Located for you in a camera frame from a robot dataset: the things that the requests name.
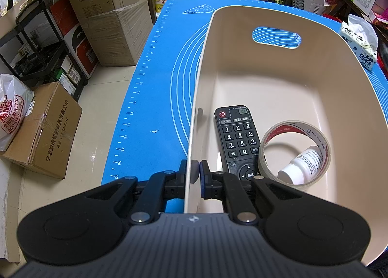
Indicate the white plastic bag red print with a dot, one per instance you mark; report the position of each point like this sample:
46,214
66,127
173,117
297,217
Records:
13,108

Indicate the red and white appliance box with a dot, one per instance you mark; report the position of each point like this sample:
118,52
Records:
81,50

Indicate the black remote control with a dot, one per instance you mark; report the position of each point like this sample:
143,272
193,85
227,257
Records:
238,138

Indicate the plastic wrapped cardboard box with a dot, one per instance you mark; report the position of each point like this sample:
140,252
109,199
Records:
121,38

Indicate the clear packing tape roll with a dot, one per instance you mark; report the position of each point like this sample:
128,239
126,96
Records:
324,144

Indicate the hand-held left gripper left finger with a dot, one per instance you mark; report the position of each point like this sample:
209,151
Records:
182,181

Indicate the blue silicone baking mat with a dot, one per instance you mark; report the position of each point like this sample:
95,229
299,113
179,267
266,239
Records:
163,83

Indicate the beige plastic storage bin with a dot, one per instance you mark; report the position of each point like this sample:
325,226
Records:
272,83

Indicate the white tissue pack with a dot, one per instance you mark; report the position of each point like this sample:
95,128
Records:
363,53

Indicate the large yellow jug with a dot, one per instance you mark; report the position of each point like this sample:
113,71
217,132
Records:
162,1

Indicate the taped brown cardboard box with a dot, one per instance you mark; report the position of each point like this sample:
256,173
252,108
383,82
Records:
45,132

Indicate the white plastic bottle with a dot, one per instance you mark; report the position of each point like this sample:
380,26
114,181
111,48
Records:
304,164

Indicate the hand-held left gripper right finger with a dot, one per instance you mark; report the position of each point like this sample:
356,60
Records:
202,176

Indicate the black metal rack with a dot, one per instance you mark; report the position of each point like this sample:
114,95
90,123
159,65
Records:
45,53

